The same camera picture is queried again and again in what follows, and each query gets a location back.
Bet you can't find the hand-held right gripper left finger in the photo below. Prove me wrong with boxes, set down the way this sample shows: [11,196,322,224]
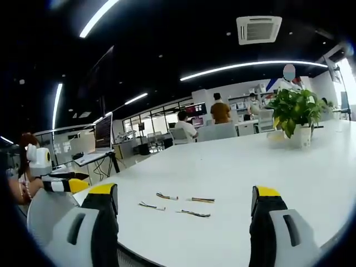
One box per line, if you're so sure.
[41,182,119,267]

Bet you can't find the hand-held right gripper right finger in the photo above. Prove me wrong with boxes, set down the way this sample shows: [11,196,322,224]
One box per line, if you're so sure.
[249,185,324,267]

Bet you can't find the JST connector with coloured wires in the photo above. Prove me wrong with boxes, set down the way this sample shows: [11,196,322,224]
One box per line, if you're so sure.
[139,201,166,211]
[185,196,216,204]
[175,209,211,219]
[155,191,179,201]

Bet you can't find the person's left hand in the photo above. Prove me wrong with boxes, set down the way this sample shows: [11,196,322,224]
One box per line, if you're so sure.
[27,177,46,200]

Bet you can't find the person's own head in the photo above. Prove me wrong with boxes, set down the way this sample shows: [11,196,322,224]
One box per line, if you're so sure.
[18,132,39,179]

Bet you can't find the grey office chair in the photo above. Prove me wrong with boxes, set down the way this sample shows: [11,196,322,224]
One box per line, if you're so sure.
[197,122,238,143]
[27,188,82,248]
[169,127,190,146]
[256,108,275,134]

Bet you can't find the white side desk black legs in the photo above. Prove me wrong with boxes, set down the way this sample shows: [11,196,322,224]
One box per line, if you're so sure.
[72,149,121,179]

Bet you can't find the short ceiling strip light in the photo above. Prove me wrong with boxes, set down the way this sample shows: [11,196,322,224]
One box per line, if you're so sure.
[52,82,63,130]
[123,92,149,106]

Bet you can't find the laptop on stand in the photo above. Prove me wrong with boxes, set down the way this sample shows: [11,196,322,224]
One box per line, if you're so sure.
[95,113,113,150]

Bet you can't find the small yellowish dish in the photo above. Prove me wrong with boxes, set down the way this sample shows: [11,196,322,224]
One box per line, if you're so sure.
[266,130,288,143]

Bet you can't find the green potted plant white pot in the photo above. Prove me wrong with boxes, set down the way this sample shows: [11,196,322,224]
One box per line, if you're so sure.
[267,88,329,150]

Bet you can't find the monitor with red screen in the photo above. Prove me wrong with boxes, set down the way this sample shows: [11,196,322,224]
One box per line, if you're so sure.
[184,102,208,117]

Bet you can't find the long ceiling strip light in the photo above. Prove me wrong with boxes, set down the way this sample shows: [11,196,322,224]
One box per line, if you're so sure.
[79,0,121,38]
[180,61,329,82]

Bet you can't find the white ceiling air conditioner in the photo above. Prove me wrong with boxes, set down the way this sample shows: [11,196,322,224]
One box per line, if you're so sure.
[236,15,283,46]

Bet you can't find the bead bracelet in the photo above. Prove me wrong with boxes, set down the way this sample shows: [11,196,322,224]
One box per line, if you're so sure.
[18,182,32,202]

